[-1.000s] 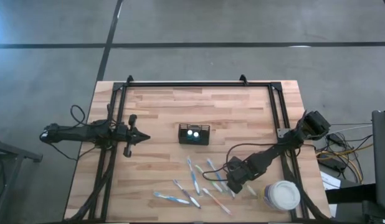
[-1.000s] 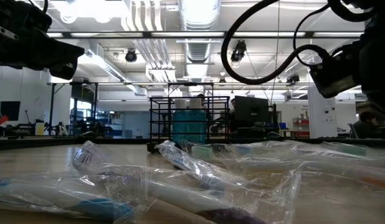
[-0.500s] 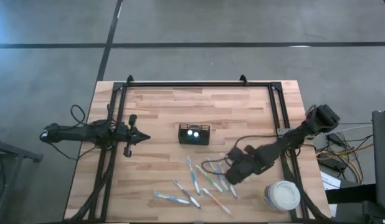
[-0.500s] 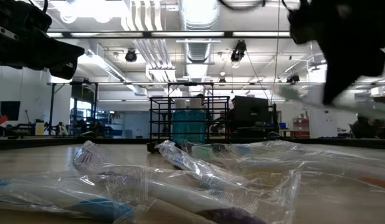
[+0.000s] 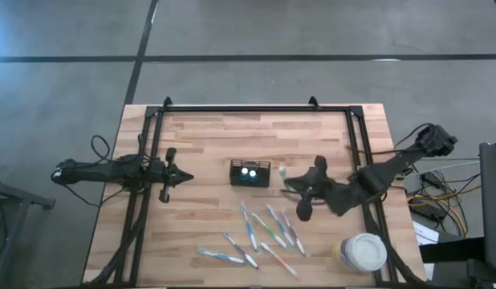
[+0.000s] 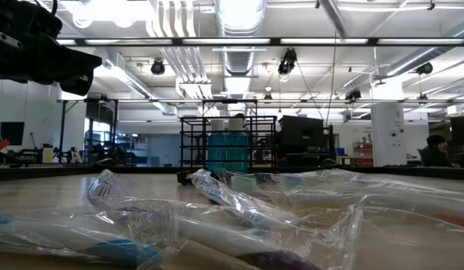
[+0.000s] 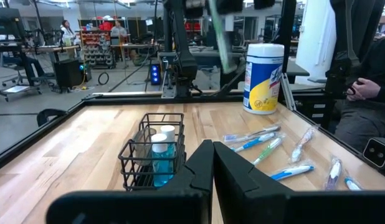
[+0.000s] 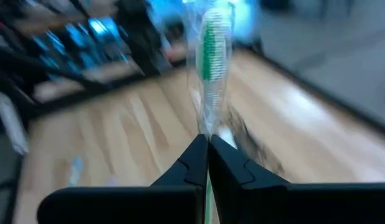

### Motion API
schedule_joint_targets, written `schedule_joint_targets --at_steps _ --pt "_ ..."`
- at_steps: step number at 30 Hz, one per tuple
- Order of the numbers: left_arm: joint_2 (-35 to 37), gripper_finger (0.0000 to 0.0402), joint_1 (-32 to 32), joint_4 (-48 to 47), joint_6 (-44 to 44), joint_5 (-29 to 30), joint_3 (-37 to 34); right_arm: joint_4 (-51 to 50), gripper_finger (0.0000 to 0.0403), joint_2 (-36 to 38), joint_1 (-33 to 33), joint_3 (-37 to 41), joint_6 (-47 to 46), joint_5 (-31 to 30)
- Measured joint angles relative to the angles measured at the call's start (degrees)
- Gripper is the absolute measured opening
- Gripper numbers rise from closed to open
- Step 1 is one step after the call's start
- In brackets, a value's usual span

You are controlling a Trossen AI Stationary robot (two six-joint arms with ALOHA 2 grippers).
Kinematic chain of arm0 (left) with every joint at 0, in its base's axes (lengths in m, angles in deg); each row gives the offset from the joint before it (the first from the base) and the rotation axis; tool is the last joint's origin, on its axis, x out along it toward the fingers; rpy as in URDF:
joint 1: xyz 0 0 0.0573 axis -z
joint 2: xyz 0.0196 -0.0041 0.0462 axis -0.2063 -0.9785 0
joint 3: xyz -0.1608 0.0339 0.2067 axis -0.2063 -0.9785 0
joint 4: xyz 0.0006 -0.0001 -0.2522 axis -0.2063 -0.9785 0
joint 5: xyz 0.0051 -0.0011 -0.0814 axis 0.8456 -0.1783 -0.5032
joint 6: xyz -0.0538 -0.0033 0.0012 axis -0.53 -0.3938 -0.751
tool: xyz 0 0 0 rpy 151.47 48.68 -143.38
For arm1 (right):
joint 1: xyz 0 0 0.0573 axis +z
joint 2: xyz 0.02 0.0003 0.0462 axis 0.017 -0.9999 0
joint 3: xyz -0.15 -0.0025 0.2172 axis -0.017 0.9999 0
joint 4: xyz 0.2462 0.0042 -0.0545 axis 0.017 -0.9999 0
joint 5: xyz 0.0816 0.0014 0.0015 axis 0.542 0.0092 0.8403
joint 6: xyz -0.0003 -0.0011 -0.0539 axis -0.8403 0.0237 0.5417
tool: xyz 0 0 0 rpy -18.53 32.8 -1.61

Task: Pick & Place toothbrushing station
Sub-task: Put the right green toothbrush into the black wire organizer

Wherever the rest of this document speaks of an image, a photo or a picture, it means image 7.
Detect dark grey desk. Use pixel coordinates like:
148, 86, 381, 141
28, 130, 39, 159
158, 49, 310, 78

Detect person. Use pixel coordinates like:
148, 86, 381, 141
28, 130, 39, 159
60, 19, 77, 47
110, 20, 128, 40
334, 35, 385, 153

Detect computer tower blue lights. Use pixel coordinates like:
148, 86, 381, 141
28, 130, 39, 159
150, 60, 163, 86

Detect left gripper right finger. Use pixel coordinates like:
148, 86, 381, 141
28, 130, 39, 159
213, 141, 385, 224

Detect black table edge frame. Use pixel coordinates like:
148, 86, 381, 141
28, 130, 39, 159
0, 91, 385, 181

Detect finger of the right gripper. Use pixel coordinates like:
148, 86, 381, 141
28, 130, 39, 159
216, 0, 244, 15

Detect person's hand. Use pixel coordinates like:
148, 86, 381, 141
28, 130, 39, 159
346, 77, 382, 102

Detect black computer tower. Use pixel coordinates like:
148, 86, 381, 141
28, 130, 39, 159
53, 58, 85, 90

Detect blue white bagged toothbrush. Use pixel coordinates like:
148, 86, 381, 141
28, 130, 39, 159
343, 174, 364, 191
229, 131, 287, 153
269, 160, 316, 182

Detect grey white bagged toothbrush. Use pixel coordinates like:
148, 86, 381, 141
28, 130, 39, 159
222, 124, 282, 144

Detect green white bagged toothbrush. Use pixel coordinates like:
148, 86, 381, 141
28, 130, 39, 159
207, 0, 239, 75
250, 134, 287, 166

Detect shelf with red bins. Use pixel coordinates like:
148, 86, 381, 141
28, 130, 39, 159
79, 21, 116, 70

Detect black drawer cabinet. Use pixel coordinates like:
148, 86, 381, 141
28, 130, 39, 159
297, 93, 335, 130

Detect blue mouthwash bottle white cap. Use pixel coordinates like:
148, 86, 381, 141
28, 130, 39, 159
151, 133, 172, 188
160, 124, 177, 181

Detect white pillar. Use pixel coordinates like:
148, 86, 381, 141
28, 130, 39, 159
295, 0, 337, 86

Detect wooden top worktable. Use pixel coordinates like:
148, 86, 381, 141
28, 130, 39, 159
110, 43, 159, 68
0, 45, 82, 94

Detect black equipment rack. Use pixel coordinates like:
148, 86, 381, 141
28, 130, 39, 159
0, 7, 25, 46

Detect black curved handle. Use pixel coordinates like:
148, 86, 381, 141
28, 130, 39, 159
36, 108, 68, 128

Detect silver aluminium extrusion bar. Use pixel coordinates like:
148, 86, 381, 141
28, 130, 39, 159
280, 73, 297, 112

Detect black wire caddy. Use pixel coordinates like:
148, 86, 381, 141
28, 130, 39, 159
118, 112, 188, 192

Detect black frame post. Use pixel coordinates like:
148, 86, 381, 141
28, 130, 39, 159
281, 0, 298, 75

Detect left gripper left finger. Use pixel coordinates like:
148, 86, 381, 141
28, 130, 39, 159
45, 139, 214, 224

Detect orange white bagged toothbrush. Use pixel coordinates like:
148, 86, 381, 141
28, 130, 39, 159
288, 124, 320, 164

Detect purple white bagged toothbrush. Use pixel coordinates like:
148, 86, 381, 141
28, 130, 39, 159
323, 156, 343, 191

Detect black table-level camera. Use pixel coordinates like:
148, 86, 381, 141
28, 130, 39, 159
363, 136, 385, 171

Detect yellow blue wipes canister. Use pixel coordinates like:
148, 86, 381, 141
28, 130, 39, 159
243, 43, 285, 115

